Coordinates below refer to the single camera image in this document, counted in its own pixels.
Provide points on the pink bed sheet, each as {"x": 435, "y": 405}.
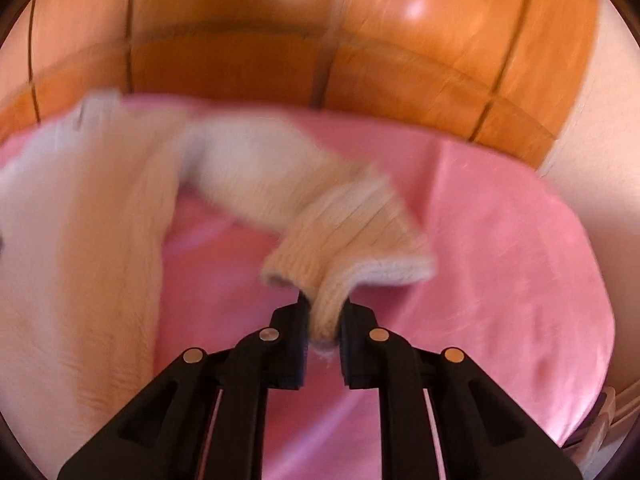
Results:
{"x": 500, "y": 260}

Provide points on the cream knit sweater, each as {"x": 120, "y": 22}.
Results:
{"x": 75, "y": 240}

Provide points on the wooden wardrobe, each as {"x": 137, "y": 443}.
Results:
{"x": 400, "y": 60}

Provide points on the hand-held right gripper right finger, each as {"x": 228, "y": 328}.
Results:
{"x": 346, "y": 360}

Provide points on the white slatted object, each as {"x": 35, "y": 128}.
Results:
{"x": 597, "y": 420}

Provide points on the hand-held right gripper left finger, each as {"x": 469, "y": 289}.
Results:
{"x": 300, "y": 355}

